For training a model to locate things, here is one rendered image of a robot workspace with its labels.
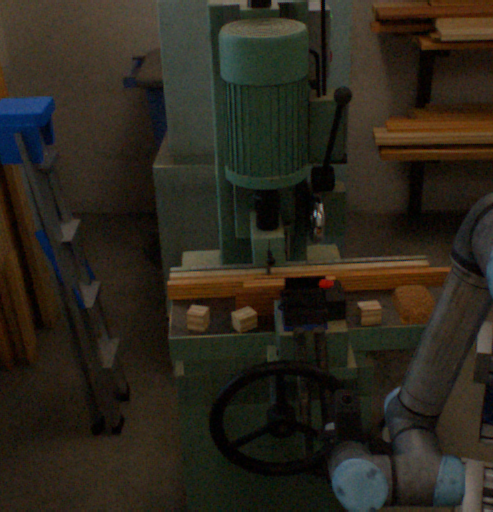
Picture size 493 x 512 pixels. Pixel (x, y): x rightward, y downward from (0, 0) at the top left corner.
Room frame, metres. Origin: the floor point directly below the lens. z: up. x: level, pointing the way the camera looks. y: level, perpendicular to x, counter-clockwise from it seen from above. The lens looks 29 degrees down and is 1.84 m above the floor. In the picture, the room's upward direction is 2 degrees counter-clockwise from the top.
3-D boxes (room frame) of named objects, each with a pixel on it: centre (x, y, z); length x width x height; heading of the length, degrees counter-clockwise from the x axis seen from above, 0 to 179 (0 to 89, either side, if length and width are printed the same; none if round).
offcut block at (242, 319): (1.39, 0.01, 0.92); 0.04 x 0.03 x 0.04; 122
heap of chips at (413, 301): (1.44, -0.37, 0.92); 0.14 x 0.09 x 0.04; 1
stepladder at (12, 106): (2.20, 0.59, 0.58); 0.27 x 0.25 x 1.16; 89
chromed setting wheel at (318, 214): (1.66, -0.17, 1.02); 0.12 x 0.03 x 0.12; 1
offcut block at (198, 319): (1.39, 0.11, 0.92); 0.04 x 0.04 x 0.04; 70
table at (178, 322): (1.42, -0.13, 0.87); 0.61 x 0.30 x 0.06; 91
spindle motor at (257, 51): (1.52, -0.05, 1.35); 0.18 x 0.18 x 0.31
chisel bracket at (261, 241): (1.54, -0.05, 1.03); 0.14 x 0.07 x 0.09; 1
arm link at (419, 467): (0.87, -0.26, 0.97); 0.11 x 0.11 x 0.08; 88
